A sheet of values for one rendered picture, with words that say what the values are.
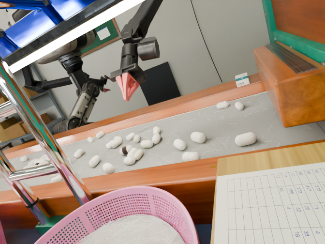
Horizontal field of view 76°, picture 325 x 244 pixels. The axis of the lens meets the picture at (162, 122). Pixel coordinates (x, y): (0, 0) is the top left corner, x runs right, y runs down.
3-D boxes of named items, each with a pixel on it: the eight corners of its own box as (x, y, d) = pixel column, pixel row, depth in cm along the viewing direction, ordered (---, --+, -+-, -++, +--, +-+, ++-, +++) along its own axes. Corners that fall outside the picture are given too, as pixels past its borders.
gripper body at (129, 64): (135, 67, 61) (136, 48, 64) (108, 77, 65) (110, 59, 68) (147, 79, 66) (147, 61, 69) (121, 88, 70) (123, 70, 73)
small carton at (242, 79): (236, 81, 65) (235, 75, 65) (248, 78, 64) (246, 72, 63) (237, 87, 60) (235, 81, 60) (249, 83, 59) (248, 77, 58)
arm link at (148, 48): (132, 46, 78) (122, 27, 71) (161, 40, 76) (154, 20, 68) (130, 71, 73) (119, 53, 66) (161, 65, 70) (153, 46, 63)
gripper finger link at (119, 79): (132, 90, 57) (134, 64, 61) (112, 97, 60) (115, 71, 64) (145, 101, 63) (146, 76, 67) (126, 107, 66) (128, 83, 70)
